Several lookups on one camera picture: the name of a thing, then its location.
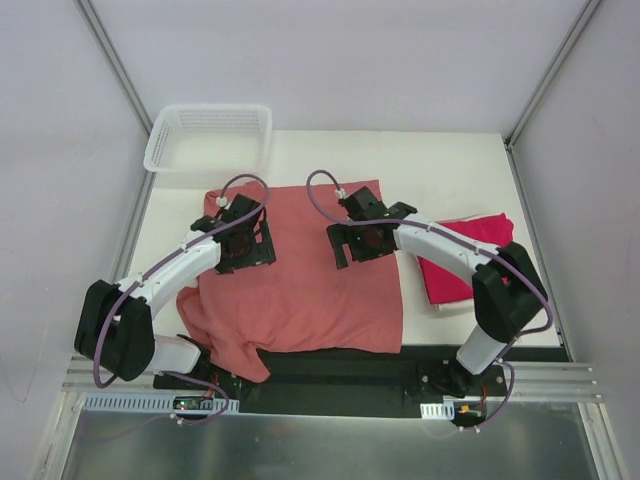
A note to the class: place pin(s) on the left white slotted cable duct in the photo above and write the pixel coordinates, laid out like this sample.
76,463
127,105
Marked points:
158,403

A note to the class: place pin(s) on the salmon pink polo shirt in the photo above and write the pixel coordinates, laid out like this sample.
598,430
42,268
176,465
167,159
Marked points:
301,302

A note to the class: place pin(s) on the left aluminium corner post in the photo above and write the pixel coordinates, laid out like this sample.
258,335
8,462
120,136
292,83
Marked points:
99,32

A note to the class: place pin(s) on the aluminium corner post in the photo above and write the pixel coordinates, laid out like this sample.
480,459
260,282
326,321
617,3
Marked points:
578,27
99,32

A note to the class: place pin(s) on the right aluminium corner post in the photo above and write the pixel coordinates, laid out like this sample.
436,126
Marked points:
578,27

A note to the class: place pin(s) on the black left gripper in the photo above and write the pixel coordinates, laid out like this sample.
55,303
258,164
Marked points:
267,245

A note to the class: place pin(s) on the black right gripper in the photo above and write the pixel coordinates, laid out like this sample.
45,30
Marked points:
338,245

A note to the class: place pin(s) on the aluminium front frame rail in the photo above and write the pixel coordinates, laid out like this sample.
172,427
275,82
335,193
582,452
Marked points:
540,375

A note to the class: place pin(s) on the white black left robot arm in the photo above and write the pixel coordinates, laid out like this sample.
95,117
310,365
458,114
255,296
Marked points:
116,329

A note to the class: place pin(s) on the white slotted cable duct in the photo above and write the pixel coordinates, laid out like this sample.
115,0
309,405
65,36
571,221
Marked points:
158,403
438,411

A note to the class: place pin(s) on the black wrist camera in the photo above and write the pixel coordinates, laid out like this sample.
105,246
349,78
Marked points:
240,206
363,205

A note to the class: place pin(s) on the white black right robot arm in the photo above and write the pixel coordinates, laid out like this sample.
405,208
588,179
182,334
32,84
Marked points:
508,297

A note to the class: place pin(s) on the white perforated plastic basket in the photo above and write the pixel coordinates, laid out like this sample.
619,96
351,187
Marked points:
209,138

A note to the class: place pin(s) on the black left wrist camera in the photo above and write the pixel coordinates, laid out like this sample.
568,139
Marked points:
240,206

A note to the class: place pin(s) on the right white slotted cable duct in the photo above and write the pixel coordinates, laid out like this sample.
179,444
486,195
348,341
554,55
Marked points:
438,411

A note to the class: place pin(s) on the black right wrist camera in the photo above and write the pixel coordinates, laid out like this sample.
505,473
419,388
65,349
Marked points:
363,205

